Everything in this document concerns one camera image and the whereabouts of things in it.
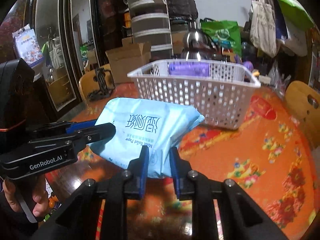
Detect dark mirrored wardrobe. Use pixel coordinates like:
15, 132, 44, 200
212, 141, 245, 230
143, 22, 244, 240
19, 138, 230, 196
0, 0, 131, 122

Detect black metal stand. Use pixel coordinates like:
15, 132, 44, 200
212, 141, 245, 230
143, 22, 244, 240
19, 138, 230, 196
87, 67, 116, 102

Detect black bag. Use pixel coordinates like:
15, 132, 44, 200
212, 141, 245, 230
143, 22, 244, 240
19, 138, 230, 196
165, 0, 199, 22

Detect purple cup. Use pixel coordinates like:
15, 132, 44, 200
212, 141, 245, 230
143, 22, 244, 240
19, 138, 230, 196
241, 60, 254, 72

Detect stacked white storage containers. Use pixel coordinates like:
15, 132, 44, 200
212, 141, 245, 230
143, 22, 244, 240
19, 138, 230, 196
123, 0, 174, 61

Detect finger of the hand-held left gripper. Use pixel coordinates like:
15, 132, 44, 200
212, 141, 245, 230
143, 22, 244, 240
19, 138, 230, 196
65, 123, 117, 153
33, 120, 98, 138

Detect wooden chair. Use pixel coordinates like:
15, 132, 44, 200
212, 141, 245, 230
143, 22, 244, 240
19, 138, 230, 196
78, 64, 116, 102
285, 80, 320, 151

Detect hanging printed snack packet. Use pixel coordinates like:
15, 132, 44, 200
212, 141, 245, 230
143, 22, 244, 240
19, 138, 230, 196
12, 24, 46, 68

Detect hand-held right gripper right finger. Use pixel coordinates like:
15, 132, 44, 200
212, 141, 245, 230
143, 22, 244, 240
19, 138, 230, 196
169, 147, 288, 240

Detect white blue hanging bag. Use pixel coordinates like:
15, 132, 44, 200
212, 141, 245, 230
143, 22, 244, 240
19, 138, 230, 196
275, 12, 308, 57

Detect hanging green fabric bag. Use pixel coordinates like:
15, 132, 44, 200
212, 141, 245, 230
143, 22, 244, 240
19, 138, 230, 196
265, 0, 314, 32

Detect purple tissue pack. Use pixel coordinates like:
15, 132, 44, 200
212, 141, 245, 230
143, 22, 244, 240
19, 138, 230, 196
167, 62, 211, 77

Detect orange floral tablecloth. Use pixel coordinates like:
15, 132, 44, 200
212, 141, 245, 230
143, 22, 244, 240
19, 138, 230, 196
45, 82, 318, 240

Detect open cardboard box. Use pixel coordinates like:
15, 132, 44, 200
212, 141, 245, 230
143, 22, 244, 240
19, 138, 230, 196
105, 42, 152, 77

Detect white canvas tote bag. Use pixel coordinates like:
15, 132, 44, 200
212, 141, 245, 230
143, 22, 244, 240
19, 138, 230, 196
250, 0, 278, 58

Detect green shopping bag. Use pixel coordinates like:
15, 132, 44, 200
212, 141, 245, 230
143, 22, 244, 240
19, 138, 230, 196
200, 18, 242, 56

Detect person's left hand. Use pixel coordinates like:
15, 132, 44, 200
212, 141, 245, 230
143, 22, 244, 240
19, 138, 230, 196
2, 174, 50, 218

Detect light blue wet wipes pack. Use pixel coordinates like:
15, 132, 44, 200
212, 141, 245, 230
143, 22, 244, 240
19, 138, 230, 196
89, 97, 205, 179

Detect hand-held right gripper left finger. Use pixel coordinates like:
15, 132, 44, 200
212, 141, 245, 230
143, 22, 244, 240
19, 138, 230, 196
30, 145, 150, 240

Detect white perforated plastic basket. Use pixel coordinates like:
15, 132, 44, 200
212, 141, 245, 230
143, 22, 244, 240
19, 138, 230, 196
127, 58, 261, 130

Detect stainless steel kettle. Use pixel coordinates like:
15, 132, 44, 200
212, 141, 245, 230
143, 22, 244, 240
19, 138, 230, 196
182, 21, 213, 61

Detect orange green toy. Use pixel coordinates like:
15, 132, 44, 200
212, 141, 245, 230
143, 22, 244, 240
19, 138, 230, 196
47, 192, 63, 213

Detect person's left forearm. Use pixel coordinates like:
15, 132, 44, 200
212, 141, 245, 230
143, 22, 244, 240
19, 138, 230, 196
0, 200, 39, 240

